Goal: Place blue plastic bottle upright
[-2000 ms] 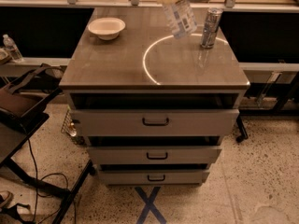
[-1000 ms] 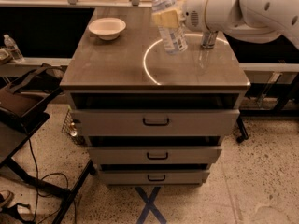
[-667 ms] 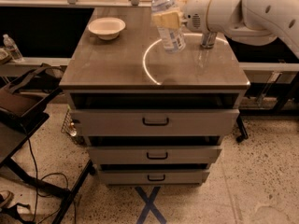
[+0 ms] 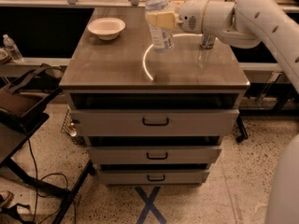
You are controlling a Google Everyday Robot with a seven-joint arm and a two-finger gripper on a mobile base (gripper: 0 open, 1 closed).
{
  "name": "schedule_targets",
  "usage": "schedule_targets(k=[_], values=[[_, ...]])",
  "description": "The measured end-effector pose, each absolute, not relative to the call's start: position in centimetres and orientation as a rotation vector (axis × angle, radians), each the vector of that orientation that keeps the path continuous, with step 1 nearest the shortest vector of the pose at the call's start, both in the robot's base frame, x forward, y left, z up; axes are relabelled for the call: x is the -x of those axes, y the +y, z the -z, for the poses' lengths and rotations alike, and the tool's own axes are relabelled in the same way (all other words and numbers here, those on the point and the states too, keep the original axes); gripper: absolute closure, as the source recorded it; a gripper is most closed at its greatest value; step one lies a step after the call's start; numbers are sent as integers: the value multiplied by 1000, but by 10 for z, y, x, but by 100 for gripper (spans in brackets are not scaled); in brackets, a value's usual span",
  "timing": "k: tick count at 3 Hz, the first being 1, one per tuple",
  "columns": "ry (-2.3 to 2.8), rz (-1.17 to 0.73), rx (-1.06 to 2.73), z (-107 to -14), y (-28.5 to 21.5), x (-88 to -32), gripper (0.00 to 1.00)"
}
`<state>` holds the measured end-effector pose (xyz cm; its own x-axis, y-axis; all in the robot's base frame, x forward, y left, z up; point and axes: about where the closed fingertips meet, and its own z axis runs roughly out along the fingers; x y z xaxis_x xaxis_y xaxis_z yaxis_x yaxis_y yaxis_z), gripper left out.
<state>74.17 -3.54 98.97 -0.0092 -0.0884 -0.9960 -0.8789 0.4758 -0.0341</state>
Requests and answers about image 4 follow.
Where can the silver drink can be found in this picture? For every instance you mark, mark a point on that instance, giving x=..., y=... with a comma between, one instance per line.
x=207, y=41

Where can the white paper bowl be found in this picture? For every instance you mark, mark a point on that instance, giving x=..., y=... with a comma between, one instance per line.
x=106, y=28

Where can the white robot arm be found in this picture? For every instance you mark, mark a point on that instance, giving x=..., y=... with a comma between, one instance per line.
x=244, y=24

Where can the grey drawer cabinet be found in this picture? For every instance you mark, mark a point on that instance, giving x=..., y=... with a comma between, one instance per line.
x=128, y=74

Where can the small background water bottle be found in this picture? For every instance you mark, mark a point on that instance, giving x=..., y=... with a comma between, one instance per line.
x=12, y=49

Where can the black caster leg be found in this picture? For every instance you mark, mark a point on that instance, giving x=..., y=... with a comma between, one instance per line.
x=243, y=133

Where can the clear plastic water bottle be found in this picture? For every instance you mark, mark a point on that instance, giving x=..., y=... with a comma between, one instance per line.
x=162, y=38

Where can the blue tape cross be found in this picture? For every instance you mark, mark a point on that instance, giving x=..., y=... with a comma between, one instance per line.
x=149, y=205

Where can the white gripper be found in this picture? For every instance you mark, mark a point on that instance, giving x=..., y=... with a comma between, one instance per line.
x=191, y=16

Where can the wire mesh basket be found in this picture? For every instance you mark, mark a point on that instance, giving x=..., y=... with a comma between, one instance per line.
x=69, y=129

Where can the black cart with bag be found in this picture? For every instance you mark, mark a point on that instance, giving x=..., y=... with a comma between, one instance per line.
x=21, y=115

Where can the top grey drawer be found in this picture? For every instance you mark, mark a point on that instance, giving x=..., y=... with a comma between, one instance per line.
x=217, y=122

